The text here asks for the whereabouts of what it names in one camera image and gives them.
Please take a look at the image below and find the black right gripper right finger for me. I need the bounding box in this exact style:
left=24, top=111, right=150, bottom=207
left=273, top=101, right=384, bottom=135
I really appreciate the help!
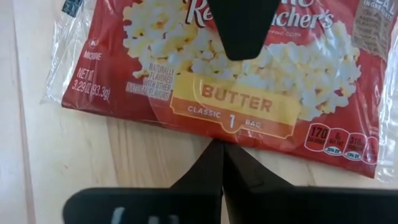
left=223, top=142, right=398, bottom=224

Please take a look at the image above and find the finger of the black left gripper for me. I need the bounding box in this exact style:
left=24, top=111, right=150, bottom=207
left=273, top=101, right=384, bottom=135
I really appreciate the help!
left=206, top=0, right=281, bottom=62

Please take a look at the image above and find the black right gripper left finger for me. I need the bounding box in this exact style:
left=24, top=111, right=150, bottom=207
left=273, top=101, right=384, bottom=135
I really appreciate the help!
left=63, top=139, right=224, bottom=224

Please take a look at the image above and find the red popcorn bag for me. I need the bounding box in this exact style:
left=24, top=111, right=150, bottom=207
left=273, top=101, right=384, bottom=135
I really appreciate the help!
left=39, top=0, right=398, bottom=184

